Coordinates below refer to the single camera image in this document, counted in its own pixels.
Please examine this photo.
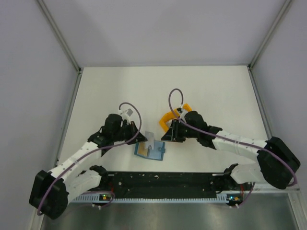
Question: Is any silver card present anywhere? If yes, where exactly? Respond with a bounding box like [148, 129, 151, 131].
[145, 131, 154, 150]

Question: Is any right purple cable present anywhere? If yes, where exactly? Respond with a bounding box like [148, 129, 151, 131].
[168, 88, 298, 209]

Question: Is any yellow plastic bin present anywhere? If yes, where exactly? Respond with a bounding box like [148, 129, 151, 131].
[159, 103, 192, 143]

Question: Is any aluminium frame rail front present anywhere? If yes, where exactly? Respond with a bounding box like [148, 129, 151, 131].
[286, 184, 300, 192]

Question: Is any aluminium frame post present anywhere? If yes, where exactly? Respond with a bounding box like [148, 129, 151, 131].
[248, 0, 294, 71]
[35, 0, 82, 73]

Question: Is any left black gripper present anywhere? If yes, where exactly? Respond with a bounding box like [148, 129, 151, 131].
[113, 121, 147, 145]

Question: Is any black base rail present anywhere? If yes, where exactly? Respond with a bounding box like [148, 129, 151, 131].
[100, 172, 251, 199]

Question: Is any white cable duct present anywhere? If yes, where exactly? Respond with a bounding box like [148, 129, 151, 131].
[71, 193, 241, 204]

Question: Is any blue leather card holder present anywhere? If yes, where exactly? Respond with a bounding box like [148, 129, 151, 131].
[134, 140, 165, 161]

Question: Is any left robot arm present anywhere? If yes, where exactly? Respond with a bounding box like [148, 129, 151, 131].
[29, 114, 147, 219]

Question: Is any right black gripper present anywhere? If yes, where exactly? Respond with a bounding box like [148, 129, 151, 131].
[162, 119, 199, 143]

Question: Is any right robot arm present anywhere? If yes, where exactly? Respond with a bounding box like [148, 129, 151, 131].
[159, 111, 301, 190]

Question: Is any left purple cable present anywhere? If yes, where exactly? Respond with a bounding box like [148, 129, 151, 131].
[36, 102, 142, 216]

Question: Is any purple cable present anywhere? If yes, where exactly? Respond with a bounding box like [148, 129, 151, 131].
[36, 102, 142, 216]
[168, 88, 298, 209]

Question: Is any left aluminium frame post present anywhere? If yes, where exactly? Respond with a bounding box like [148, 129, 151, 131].
[35, 0, 82, 73]

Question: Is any gold credit card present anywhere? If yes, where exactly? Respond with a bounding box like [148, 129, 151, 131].
[136, 142, 148, 158]

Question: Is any right aluminium frame post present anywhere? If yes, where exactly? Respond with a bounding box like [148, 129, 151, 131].
[248, 0, 294, 71]

